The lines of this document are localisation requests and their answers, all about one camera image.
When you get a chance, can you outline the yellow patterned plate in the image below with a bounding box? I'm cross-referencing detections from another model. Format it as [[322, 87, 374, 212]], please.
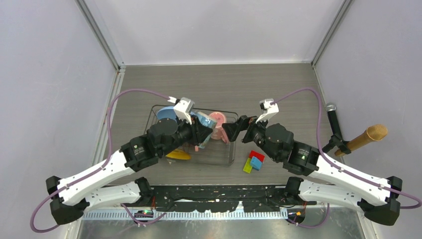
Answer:
[[166, 149, 191, 160]]

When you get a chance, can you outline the black microphone stand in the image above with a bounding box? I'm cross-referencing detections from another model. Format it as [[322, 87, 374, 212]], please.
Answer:
[[322, 133, 351, 154]]

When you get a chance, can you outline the blue butterfly mug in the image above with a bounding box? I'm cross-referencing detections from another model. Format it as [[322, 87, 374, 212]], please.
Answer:
[[191, 111, 216, 150]]

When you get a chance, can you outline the yellow-green toy block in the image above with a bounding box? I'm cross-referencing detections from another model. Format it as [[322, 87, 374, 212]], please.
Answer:
[[242, 158, 253, 174]]

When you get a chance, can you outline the red toy block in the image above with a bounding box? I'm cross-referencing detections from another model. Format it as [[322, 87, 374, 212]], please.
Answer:
[[248, 150, 265, 162]]

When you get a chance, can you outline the black silver microphone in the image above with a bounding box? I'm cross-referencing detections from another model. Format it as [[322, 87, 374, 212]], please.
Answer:
[[325, 103, 342, 138]]

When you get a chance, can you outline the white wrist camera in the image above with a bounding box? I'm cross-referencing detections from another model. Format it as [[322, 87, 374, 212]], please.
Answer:
[[256, 99, 279, 122], [168, 97, 195, 125]]

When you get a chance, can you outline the light blue plate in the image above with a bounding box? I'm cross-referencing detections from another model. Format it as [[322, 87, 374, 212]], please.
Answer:
[[156, 106, 177, 121]]

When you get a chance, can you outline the gold microphone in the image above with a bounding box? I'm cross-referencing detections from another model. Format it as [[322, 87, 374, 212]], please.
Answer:
[[334, 124, 388, 157]]

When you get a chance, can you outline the black wire dish rack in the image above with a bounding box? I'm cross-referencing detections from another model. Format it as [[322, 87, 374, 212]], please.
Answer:
[[145, 105, 235, 166]]

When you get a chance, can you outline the blue toy block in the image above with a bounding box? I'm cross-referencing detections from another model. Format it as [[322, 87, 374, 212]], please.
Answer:
[[249, 156, 263, 171]]

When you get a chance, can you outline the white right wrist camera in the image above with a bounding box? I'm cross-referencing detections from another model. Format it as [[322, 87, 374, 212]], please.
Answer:
[[256, 99, 279, 122]]

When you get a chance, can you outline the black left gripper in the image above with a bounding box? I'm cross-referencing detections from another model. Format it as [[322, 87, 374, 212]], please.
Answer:
[[159, 112, 212, 157]]

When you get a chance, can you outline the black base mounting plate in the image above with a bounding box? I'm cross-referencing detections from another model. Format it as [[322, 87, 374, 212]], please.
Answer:
[[120, 184, 317, 214]]

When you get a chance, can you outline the patterned pink mug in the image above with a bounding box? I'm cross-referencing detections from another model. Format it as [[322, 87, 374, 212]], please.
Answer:
[[209, 112, 229, 144]]

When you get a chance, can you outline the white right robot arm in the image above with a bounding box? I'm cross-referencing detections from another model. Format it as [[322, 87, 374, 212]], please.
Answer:
[[222, 116, 403, 226]]

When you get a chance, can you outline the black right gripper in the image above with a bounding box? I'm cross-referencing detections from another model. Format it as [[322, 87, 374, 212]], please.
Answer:
[[221, 112, 280, 161]]

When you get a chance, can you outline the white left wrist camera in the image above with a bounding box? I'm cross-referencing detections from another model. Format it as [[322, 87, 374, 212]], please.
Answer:
[[168, 97, 195, 125]]

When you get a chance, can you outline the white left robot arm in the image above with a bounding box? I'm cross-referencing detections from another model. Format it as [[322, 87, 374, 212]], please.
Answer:
[[46, 116, 213, 225]]

